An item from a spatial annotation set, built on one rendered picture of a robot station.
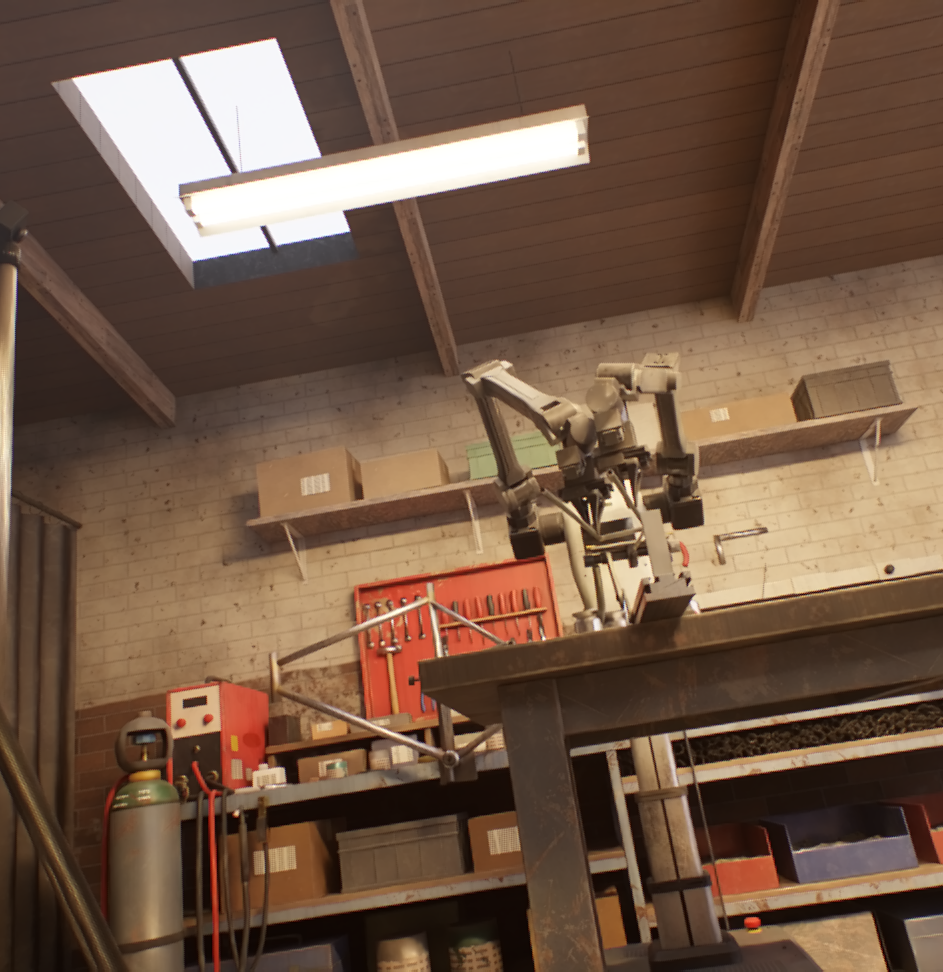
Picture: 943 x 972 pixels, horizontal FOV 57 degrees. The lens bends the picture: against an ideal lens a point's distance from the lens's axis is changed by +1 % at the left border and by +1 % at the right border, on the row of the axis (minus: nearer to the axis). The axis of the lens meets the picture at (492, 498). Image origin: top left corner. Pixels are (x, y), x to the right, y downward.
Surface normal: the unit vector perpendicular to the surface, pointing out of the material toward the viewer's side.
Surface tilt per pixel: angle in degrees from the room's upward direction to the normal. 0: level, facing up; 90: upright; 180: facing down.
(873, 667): 90
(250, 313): 174
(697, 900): 90
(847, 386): 90
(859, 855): 90
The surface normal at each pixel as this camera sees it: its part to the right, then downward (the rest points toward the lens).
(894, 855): -0.10, -0.31
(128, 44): 0.14, 0.90
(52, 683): 0.60, -0.34
